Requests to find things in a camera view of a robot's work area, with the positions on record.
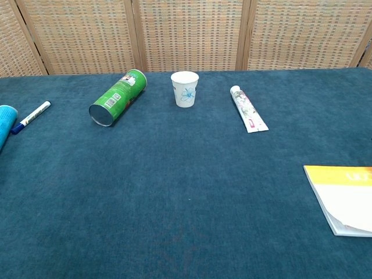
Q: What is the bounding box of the woven bamboo screen panel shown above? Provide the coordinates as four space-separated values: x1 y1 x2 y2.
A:
8 0 148 76
0 0 49 78
357 40 372 69
242 0 372 71
132 0 251 73

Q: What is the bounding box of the white marker with blue cap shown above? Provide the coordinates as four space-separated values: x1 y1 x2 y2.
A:
10 101 52 135

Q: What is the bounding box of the white floral toothpaste tube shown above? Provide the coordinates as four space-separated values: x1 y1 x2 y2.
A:
230 85 269 134

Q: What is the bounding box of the white paper cup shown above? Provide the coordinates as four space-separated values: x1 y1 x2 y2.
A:
170 71 200 109

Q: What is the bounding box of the light blue cylindrical can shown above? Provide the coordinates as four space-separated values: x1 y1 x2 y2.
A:
0 105 19 152

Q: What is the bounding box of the yellow and white booklet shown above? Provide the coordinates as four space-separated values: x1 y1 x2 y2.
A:
303 165 372 237

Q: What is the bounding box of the dark blue table mat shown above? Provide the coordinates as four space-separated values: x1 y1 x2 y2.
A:
0 67 372 279

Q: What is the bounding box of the green chip can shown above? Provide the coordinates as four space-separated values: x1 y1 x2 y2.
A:
88 69 148 127

